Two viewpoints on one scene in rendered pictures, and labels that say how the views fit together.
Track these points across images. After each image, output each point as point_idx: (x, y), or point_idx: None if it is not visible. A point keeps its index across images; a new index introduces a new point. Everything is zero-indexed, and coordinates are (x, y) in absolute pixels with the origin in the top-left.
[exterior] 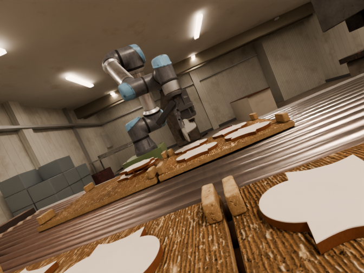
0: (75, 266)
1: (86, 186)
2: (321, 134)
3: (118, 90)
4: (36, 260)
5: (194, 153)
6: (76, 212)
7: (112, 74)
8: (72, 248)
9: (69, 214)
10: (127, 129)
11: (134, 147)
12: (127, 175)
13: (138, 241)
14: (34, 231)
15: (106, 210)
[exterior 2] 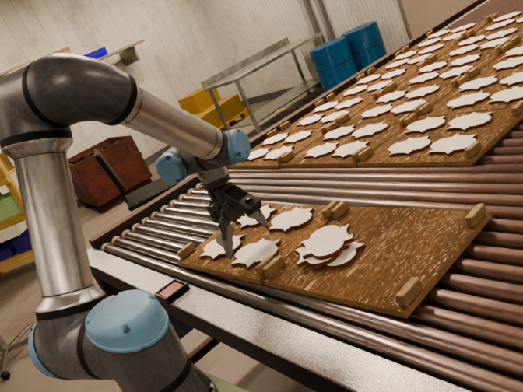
0: (418, 148)
1: (412, 277)
2: (287, 187)
3: (237, 137)
4: (459, 174)
5: (297, 213)
6: (431, 209)
7: (180, 110)
8: (430, 173)
9: (440, 209)
10: (164, 319)
11: (194, 386)
12: (348, 245)
13: (394, 149)
14: (513, 233)
15: (401, 201)
